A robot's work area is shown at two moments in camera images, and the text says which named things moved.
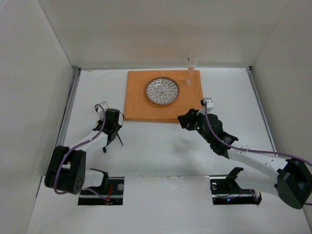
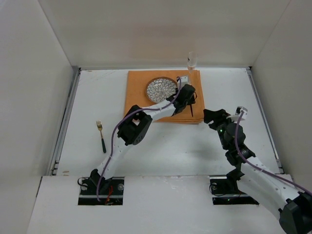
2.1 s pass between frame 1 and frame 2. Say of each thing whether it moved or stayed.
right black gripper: moved
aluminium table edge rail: stayed
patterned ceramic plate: stayed
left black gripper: moved
